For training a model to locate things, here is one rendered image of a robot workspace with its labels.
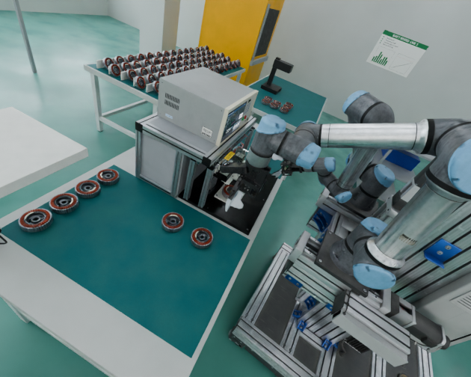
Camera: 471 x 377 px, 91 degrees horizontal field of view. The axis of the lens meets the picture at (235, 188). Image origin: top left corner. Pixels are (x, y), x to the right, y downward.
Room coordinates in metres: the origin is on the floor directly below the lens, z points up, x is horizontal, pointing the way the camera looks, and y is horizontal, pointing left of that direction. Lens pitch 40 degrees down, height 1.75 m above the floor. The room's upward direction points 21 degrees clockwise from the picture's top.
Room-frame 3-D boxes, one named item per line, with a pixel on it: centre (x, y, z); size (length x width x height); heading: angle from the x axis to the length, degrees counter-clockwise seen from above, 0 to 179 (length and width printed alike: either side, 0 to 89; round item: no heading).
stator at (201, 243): (0.72, 0.07, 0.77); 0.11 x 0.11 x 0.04
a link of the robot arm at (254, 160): (0.65, -0.03, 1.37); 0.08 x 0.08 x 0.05
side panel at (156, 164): (0.96, 0.45, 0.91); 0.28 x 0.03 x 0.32; 80
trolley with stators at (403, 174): (3.23, -1.94, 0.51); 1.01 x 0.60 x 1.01; 170
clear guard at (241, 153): (1.07, 0.03, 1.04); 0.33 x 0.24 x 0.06; 80
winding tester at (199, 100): (1.28, 0.31, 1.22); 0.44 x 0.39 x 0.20; 170
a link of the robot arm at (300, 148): (0.65, -0.14, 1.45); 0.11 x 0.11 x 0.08; 80
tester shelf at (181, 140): (1.27, 0.31, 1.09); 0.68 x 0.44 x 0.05; 170
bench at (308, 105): (3.59, -0.23, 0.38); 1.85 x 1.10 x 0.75; 170
